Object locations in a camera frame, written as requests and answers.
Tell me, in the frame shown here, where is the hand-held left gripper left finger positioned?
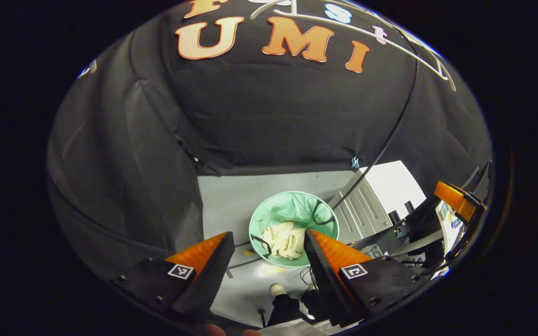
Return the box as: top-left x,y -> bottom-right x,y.
110,231 -> 236,325

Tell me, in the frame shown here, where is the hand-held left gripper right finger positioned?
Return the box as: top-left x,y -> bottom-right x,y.
303,229 -> 431,327

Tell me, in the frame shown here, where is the cream shirt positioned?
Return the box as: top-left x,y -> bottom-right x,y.
261,221 -> 307,260

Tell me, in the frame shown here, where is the green laundry hamper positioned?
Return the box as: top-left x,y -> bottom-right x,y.
248,191 -> 340,268

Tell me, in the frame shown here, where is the white plastic clothes hanger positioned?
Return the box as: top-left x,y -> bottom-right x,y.
250,0 -> 457,92

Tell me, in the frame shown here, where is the white device with screen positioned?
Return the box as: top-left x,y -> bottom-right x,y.
436,201 -> 463,248

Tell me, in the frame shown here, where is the person's black trouser leg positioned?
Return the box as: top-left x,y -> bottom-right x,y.
266,294 -> 314,328

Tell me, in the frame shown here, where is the white flat board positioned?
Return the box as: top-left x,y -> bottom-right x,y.
360,160 -> 427,220

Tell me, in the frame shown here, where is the grey ridged panel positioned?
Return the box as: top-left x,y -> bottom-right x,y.
327,176 -> 393,244

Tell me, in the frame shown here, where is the black backdrop cloth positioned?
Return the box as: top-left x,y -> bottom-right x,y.
47,0 -> 493,280

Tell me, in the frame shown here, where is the black clothes rail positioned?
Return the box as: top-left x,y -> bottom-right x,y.
330,28 -> 421,210

